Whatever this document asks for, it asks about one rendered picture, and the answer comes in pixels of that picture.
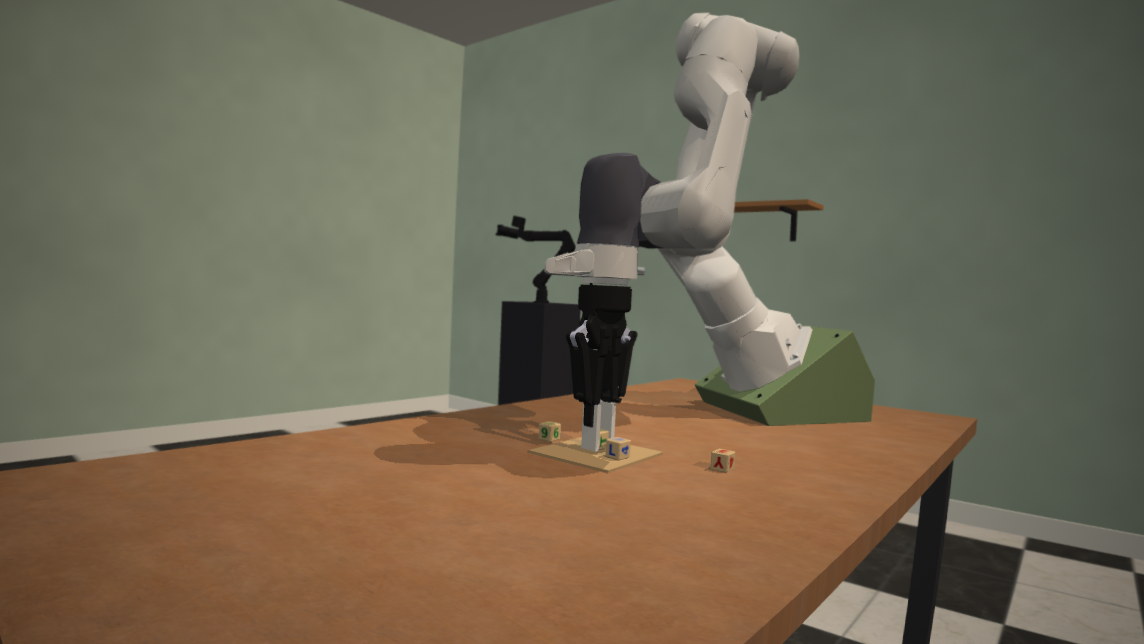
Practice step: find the tan flat mat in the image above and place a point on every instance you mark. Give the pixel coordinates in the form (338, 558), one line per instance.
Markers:
(570, 451)

